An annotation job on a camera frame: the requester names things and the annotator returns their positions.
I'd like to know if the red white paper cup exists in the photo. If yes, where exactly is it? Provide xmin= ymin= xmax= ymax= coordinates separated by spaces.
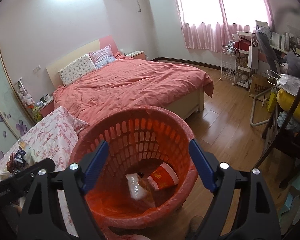
xmin=147 ymin=163 xmax=179 ymax=191

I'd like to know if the clear plastic wrapper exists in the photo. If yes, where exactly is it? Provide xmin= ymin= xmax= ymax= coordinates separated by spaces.
xmin=126 ymin=173 xmax=139 ymax=200

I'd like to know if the red plaid scrunchie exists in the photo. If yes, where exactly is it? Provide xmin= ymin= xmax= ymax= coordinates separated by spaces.
xmin=6 ymin=153 xmax=17 ymax=174

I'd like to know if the dark blue snack wrapper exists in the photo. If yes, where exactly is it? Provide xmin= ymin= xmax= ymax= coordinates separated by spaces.
xmin=14 ymin=146 xmax=26 ymax=173

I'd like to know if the green grey cloth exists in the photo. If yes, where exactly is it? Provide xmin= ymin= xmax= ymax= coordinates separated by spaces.
xmin=23 ymin=146 xmax=42 ymax=167

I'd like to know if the white crumpled tissue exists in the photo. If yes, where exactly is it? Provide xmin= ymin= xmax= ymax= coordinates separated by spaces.
xmin=0 ymin=170 xmax=11 ymax=178

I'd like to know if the brown shoe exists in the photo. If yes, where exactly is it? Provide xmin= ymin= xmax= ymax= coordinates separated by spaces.
xmin=185 ymin=216 xmax=203 ymax=240

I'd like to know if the floral pink white tablecloth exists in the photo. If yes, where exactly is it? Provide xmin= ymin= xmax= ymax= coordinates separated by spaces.
xmin=0 ymin=107 xmax=90 ymax=236

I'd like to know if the wardrobe with flower doors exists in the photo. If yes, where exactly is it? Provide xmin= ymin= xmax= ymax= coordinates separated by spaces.
xmin=0 ymin=51 xmax=33 ymax=160

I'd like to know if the left pink nightstand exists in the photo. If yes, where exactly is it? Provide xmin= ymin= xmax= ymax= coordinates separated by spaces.
xmin=39 ymin=97 xmax=54 ymax=117

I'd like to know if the pink nightstand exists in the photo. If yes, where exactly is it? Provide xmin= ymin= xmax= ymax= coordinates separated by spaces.
xmin=126 ymin=50 xmax=146 ymax=60
xmin=39 ymin=97 xmax=54 ymax=117

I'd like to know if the dark wooden chair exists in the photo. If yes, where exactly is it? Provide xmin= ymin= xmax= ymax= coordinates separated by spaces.
xmin=255 ymin=69 xmax=300 ymax=189

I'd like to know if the hanging plush toy organizer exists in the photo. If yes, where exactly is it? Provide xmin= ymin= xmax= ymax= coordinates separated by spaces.
xmin=14 ymin=77 xmax=43 ymax=123

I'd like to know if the red plastic laundry basket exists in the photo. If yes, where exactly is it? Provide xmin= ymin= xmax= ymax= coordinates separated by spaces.
xmin=70 ymin=106 xmax=198 ymax=229

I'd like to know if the yellow cushion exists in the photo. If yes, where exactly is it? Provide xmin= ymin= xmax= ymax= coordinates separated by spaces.
xmin=276 ymin=88 xmax=300 ymax=124

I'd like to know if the beige pink headboard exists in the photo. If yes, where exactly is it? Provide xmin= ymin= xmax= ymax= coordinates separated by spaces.
xmin=46 ymin=35 xmax=119 ymax=89

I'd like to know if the brown paper shopping bag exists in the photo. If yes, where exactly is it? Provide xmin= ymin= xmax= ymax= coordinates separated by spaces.
xmin=248 ymin=74 xmax=271 ymax=98

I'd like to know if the floral white pillow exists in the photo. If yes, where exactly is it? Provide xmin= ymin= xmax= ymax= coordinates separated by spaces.
xmin=58 ymin=54 xmax=96 ymax=87

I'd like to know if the grey plush toy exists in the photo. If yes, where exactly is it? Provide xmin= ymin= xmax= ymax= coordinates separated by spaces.
xmin=280 ymin=52 xmax=300 ymax=78

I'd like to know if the bed with coral duvet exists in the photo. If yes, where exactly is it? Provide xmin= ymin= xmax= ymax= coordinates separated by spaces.
xmin=53 ymin=54 xmax=213 ymax=124

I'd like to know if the striped pink pillow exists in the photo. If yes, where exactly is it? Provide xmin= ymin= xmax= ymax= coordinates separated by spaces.
xmin=89 ymin=45 xmax=116 ymax=69

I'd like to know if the white shelf cart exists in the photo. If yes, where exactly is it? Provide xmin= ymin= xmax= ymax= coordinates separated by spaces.
xmin=237 ymin=31 xmax=257 ymax=90

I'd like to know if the grey office chair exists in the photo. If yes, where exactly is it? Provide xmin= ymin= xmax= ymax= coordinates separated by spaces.
xmin=256 ymin=30 xmax=281 ymax=75

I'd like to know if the right pink nightstand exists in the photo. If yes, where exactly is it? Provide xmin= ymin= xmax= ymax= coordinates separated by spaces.
xmin=126 ymin=50 xmax=146 ymax=60

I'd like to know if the pink window curtain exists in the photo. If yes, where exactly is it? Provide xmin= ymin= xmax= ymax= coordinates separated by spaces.
xmin=175 ymin=0 xmax=273 ymax=53

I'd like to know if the white wall socket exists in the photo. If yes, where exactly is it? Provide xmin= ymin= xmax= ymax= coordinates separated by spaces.
xmin=33 ymin=65 xmax=41 ymax=73

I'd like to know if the white wire trolley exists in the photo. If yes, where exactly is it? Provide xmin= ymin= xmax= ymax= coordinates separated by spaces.
xmin=219 ymin=41 xmax=238 ymax=86

